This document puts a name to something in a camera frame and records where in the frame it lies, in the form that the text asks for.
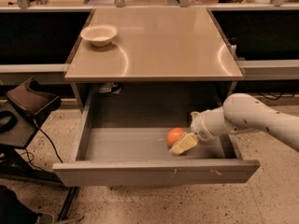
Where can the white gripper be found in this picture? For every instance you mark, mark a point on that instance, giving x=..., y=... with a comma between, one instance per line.
x=199, y=127

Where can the orange fruit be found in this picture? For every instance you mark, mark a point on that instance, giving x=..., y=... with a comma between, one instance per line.
x=173, y=135

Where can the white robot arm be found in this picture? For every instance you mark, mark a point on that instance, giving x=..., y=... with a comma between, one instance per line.
x=240, y=113

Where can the grey counter cabinet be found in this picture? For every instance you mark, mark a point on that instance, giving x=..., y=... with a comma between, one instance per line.
x=156, y=44

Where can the open grey drawer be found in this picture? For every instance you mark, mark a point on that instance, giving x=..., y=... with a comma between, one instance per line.
x=122, y=142

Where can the white tag under counter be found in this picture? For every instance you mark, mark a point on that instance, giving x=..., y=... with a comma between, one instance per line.
x=109, y=87

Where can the white bowl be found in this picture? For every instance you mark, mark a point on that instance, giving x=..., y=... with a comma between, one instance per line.
x=99, y=35

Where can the black device on stand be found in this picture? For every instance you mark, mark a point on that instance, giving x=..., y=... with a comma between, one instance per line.
x=31, y=102

